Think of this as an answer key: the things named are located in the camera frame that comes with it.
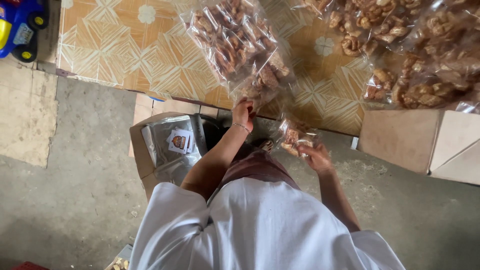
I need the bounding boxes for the person's left hand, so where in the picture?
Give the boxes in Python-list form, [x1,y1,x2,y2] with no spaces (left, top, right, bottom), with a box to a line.
[232,98,258,132]

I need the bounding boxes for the person's right hand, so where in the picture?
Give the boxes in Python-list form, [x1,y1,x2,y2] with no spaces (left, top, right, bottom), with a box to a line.
[297,143,336,175]

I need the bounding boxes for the small clear bag pork rinds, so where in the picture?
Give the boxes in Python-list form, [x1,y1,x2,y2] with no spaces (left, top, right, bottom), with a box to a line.
[275,115,320,158]

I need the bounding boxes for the large clear bag pork rinds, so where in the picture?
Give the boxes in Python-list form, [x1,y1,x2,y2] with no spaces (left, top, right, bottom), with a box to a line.
[228,52,298,112]
[179,0,281,84]

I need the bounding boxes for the black container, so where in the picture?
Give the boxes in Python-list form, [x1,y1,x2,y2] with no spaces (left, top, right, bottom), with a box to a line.
[199,114,232,152]

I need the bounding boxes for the brown sandal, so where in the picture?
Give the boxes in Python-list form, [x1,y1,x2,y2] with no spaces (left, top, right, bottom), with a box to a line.
[250,138,275,154]

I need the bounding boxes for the brown skirt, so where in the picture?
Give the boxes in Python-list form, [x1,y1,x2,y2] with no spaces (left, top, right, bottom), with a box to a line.
[217,142,301,193]

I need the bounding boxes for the stack of white label cards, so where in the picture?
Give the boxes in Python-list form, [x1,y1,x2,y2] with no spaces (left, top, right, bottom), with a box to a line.
[166,128,195,155]

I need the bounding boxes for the white shirt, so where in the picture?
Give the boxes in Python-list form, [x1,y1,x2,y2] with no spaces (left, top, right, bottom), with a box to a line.
[127,177,406,270]

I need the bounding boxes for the stack of empty plastic bags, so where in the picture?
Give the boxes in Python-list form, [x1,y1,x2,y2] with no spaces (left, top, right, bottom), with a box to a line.
[141,115,208,185]

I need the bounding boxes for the closed brown cardboard box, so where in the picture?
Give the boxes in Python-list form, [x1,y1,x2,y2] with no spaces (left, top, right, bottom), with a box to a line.
[357,109,480,187]

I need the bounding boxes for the open brown cardboard box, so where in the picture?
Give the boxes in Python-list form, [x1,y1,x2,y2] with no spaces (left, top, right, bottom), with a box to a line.
[128,111,211,202]

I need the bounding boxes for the heap of clear snack bags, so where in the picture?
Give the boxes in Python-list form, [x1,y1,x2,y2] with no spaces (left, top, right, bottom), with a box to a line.
[296,0,480,115]

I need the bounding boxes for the small box of snack pieces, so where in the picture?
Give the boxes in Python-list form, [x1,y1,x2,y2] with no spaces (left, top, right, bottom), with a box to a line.
[104,244,134,270]

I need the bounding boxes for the blue toy car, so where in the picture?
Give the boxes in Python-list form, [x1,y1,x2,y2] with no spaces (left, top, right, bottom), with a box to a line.
[0,0,50,63]

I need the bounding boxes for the red crate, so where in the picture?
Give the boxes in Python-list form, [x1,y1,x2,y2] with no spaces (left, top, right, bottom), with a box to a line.
[12,261,50,270]

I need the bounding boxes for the thin beaded bracelet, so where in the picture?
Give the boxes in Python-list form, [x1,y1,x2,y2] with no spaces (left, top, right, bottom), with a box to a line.
[232,122,252,135]

